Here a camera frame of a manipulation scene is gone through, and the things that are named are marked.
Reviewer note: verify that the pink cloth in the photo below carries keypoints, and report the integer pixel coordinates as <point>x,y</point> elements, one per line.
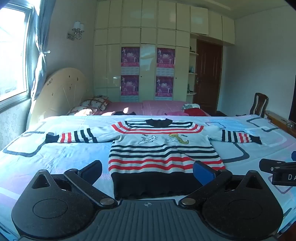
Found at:
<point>175,113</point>

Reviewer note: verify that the brown wooden door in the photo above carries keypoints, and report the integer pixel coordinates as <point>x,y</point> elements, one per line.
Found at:
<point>208,81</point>

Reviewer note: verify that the striped knit sweater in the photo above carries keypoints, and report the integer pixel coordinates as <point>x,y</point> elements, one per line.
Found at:
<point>161,148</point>

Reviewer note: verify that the red cloth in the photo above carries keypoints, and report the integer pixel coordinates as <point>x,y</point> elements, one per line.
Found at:
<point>196,112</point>

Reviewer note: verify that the black screen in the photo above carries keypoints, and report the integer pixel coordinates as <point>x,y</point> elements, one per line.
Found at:
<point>293,97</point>

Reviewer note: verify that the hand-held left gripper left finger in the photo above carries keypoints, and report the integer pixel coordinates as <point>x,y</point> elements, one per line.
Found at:
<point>92,171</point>

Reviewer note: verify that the blue curtain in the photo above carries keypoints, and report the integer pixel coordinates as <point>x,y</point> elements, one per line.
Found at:
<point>40,64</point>

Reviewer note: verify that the patchwork pillow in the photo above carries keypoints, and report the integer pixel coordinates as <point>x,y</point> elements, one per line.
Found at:
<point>97,103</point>

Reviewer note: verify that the cream wardrobe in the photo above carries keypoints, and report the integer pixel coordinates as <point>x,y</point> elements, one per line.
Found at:
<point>108,69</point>

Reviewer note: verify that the floral pillow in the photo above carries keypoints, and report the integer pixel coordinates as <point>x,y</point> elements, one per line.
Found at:
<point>78,110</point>

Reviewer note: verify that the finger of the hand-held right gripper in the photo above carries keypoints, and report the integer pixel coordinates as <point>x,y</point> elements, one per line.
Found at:
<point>277,164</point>

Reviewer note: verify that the wall lamp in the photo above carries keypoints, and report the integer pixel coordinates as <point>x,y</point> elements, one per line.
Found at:
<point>77,27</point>

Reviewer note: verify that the dark cloth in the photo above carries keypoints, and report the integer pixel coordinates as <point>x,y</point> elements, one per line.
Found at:
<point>120,113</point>

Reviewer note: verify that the wooden bed footboard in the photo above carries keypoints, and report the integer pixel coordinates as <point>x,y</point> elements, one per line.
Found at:
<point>277,119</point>

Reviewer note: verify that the purple wall poster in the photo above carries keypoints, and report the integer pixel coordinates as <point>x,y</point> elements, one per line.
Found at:
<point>165,56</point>
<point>164,85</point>
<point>130,56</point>
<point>129,84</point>

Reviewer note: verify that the light patterned bed sheet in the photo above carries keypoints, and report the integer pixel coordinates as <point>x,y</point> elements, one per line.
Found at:
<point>57,157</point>

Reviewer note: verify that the pink bed sheet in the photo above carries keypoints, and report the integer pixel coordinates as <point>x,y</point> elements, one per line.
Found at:
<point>157,106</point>

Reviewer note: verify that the window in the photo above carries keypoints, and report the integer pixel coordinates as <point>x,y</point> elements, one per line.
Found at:
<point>11,46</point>

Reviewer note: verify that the dark wooden chair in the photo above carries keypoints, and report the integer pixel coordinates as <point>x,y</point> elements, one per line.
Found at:
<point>260,102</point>

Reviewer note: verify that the zebra striped cloth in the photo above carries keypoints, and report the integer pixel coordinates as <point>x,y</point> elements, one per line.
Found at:
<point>188,107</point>

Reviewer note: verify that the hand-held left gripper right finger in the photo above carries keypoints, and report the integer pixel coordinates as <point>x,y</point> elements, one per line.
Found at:
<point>203,172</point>

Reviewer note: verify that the corner shelf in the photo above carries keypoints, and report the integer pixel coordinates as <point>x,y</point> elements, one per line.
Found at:
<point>193,53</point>

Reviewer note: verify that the cream round headboard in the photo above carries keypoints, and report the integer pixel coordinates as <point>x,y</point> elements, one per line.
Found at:
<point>60,92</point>

